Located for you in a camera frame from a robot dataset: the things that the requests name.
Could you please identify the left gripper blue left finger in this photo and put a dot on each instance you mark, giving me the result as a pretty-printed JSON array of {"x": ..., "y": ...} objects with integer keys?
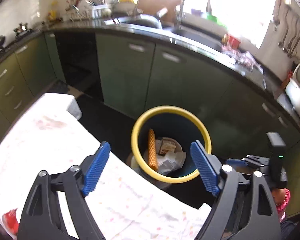
[{"x": 93, "y": 166}]

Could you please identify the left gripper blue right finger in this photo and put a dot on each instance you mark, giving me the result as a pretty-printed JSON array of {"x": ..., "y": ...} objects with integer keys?
[{"x": 208, "y": 167}]

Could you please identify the green kitchen cabinets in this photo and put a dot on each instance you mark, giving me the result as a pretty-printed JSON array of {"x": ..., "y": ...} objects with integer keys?
[{"x": 131, "y": 73}]

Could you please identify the white paper cup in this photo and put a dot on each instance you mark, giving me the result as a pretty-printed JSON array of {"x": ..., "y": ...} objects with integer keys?
[{"x": 158, "y": 144}]

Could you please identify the crumpled white paper scrap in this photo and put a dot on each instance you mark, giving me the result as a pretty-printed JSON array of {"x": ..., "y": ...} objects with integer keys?
[{"x": 170, "y": 162}]

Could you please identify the snack packet in bin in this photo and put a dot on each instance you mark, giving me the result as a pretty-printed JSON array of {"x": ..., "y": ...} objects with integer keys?
[{"x": 166, "y": 146}]

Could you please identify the blue bin with yellow rim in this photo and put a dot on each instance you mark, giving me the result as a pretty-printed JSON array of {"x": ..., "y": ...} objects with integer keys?
[{"x": 171, "y": 122}]

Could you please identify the white floral tablecloth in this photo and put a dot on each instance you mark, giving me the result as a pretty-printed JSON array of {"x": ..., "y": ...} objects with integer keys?
[{"x": 41, "y": 177}]

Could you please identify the crushed red soda can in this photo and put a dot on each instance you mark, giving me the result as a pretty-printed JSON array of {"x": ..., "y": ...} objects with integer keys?
[{"x": 10, "y": 221}]

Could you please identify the dark pan in sink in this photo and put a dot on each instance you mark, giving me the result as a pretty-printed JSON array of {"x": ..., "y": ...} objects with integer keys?
[{"x": 142, "y": 19}]

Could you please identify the white dish rack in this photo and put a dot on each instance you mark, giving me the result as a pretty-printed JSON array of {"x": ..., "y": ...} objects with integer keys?
[{"x": 87, "y": 11}]

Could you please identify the small steel pot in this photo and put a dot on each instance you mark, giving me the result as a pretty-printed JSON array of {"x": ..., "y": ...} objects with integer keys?
[{"x": 22, "y": 27}]

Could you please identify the wooden cutting board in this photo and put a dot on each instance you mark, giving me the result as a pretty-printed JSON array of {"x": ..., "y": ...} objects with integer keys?
[{"x": 151, "y": 7}]

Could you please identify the chrome faucet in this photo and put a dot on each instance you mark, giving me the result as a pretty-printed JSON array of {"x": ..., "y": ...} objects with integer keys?
[{"x": 180, "y": 15}]

